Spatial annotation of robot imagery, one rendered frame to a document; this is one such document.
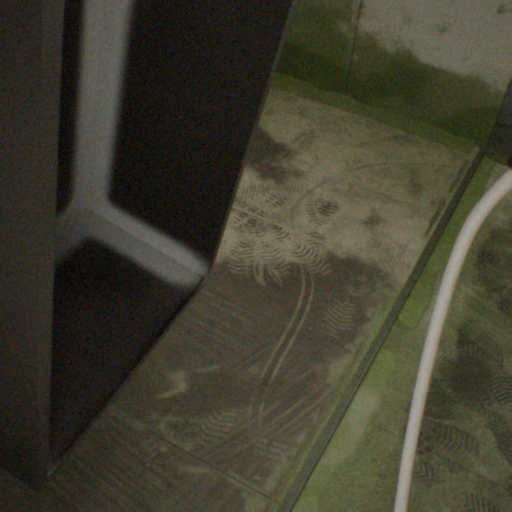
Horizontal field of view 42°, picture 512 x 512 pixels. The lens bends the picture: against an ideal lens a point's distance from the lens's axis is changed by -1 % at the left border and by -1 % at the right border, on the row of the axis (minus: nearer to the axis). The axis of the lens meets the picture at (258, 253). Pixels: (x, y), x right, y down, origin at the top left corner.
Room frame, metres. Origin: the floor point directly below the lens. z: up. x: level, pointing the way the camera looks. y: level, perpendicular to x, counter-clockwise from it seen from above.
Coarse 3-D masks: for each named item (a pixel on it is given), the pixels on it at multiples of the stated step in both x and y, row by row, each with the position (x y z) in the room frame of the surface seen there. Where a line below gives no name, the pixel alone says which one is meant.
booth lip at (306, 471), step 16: (480, 160) 2.29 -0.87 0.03; (464, 176) 2.16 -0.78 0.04; (448, 208) 1.94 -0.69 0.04; (432, 240) 1.76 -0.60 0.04; (416, 272) 1.59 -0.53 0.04; (400, 304) 1.44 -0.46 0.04; (384, 336) 1.30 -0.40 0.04; (368, 352) 1.23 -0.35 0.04; (368, 368) 1.19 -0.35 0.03; (352, 384) 1.12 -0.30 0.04; (336, 416) 1.01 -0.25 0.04; (320, 448) 0.91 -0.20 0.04; (304, 464) 0.86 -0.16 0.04; (304, 480) 0.81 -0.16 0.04; (288, 496) 0.77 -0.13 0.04
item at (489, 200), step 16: (496, 192) 0.53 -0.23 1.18; (480, 208) 0.53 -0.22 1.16; (464, 224) 0.53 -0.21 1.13; (480, 224) 0.53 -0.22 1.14; (464, 240) 0.53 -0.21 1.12; (464, 256) 0.52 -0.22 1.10; (448, 272) 0.52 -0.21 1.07; (448, 288) 0.51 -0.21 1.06; (448, 304) 0.51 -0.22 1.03; (432, 320) 0.51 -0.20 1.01; (432, 336) 0.50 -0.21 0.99; (432, 352) 0.49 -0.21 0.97; (432, 368) 0.49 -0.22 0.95; (416, 384) 0.49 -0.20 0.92; (416, 400) 0.48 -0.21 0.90; (416, 416) 0.47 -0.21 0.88; (416, 432) 0.46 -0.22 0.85; (400, 480) 0.44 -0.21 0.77; (400, 496) 0.43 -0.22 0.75
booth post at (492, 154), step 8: (504, 104) 2.35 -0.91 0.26; (504, 112) 2.35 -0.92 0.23; (496, 120) 2.36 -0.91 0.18; (504, 120) 2.34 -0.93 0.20; (496, 128) 2.35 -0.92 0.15; (504, 128) 2.34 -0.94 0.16; (496, 136) 2.35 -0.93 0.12; (504, 136) 2.34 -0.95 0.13; (488, 144) 2.36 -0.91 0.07; (496, 144) 2.34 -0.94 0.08; (504, 144) 2.33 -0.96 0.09; (488, 152) 2.35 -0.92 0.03; (496, 152) 2.34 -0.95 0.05; (504, 152) 2.33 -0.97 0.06; (496, 160) 2.33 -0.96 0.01; (504, 160) 2.32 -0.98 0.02
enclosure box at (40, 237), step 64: (0, 0) 0.46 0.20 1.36; (64, 0) 1.05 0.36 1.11; (128, 0) 1.14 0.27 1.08; (192, 0) 1.09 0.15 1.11; (256, 0) 1.04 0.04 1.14; (0, 64) 0.47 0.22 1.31; (64, 64) 1.07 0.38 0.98; (128, 64) 1.14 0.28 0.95; (192, 64) 1.09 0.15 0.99; (256, 64) 1.04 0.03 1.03; (0, 128) 0.47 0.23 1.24; (64, 128) 1.09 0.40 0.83; (128, 128) 1.15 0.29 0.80; (192, 128) 1.09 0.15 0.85; (256, 128) 1.03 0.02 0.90; (0, 192) 0.48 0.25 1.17; (64, 192) 1.12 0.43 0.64; (128, 192) 1.15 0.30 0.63; (192, 192) 1.09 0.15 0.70; (0, 256) 0.49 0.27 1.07; (64, 256) 1.04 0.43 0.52; (128, 256) 1.08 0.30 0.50; (192, 256) 1.09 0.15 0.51; (0, 320) 0.50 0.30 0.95; (64, 320) 0.88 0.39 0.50; (128, 320) 0.91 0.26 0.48; (0, 384) 0.52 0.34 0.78; (64, 384) 0.73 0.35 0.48; (0, 448) 0.54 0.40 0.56; (64, 448) 0.61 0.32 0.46
